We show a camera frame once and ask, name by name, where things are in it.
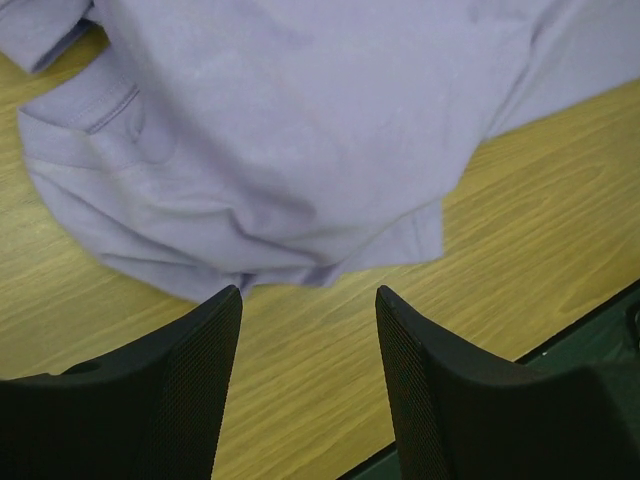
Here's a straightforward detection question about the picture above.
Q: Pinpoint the lavender t shirt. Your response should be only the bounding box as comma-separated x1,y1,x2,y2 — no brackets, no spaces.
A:
1,1,639,302

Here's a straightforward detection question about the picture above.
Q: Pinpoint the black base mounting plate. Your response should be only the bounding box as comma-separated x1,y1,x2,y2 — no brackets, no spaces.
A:
329,277,640,480

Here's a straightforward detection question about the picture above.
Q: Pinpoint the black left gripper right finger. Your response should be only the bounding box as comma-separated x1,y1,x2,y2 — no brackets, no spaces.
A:
374,284,640,480

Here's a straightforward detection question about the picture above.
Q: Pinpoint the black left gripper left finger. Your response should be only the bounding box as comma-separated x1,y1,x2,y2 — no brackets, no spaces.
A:
1,286,243,479

